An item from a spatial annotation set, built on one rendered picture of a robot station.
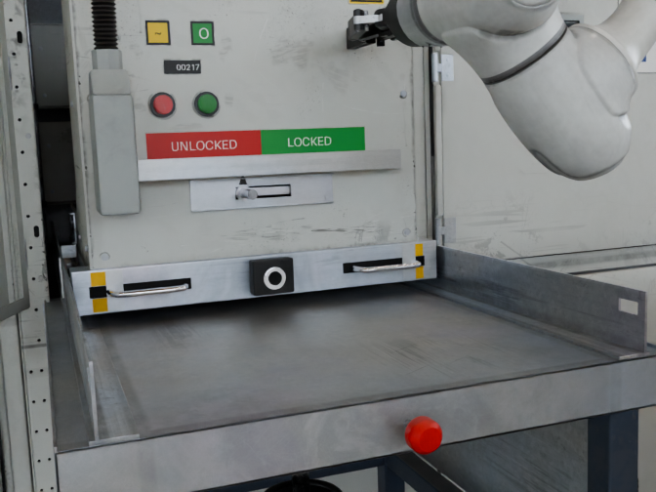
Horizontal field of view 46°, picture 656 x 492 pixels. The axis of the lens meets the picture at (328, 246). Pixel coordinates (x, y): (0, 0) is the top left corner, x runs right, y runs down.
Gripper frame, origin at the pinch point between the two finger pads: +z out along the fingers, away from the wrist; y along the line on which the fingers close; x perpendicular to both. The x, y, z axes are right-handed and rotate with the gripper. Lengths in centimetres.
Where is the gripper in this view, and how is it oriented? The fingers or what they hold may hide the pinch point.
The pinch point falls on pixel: (360, 35)
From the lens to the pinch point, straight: 114.3
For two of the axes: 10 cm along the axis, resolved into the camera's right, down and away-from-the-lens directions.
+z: -3.5, -1.1, 9.3
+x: -0.4, -9.9, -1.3
